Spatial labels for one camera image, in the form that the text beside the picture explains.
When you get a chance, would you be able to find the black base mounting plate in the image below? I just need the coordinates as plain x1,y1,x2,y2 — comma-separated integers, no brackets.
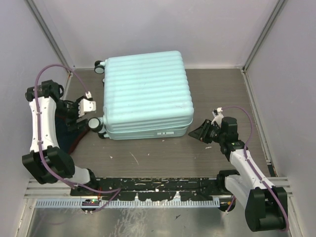
97,175,232,201

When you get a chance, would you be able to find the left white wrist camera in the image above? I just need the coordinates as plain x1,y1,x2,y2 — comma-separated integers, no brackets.
75,91,97,118

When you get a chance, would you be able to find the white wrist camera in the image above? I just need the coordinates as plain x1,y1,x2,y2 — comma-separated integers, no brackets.
75,91,97,118
211,107,224,127

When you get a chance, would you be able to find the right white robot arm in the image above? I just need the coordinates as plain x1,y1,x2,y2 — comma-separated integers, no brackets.
189,116,289,232

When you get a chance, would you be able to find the aluminium frame rail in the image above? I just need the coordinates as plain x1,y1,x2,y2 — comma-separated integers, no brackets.
24,177,293,198

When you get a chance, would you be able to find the navy garment with red trim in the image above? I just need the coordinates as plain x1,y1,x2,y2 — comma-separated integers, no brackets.
55,117,90,155

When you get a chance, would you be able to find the white slotted cable duct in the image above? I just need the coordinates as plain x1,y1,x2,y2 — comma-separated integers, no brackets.
35,198,220,208

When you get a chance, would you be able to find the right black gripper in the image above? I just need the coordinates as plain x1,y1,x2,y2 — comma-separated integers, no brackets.
188,119,226,144

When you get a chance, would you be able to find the mint green suitcase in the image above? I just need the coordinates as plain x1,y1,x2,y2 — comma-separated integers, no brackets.
88,50,194,140

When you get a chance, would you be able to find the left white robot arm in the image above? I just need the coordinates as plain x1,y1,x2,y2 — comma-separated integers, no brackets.
22,80,99,196

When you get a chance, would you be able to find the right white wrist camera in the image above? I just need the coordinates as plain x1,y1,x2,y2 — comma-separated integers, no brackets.
211,107,224,127

